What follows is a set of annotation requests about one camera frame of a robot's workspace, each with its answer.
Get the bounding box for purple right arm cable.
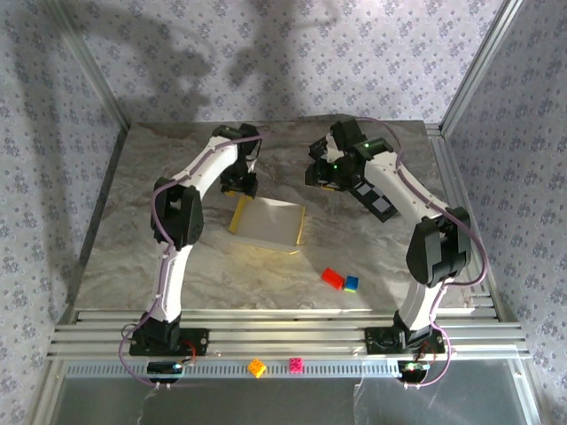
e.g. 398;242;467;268
353;115;491;391

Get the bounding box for aluminium frame post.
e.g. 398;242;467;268
440;0;526;132
46;0;130;130

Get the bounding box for orange toy brick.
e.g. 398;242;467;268
246;357;268;380

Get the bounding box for small right circuit board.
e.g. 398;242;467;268
396;360;431;383

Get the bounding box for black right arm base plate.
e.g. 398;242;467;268
364;326;447;355

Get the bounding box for small left circuit board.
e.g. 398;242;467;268
146;360;185;384

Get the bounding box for red toy brick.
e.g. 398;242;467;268
321;267;346;291

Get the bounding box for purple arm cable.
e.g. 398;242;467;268
115;132;267;393
353;115;491;391

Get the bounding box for grey metal sheet panel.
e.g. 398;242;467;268
48;375;544;425

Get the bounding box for small circuit board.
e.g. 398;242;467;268
396;360;431;383
146;360;185;384

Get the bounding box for aluminium side rail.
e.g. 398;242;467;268
427;123;504;311

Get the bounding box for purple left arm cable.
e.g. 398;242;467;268
115;132;267;393

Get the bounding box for black folding chessboard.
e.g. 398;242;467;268
347;176;400;223

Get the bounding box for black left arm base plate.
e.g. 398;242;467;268
128;327;210;358

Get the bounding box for slotted grey cable duct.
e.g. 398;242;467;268
66;360;429;378

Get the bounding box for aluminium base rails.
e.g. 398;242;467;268
47;307;532;360

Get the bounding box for yellow and white paper box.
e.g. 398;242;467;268
227;194;307;255

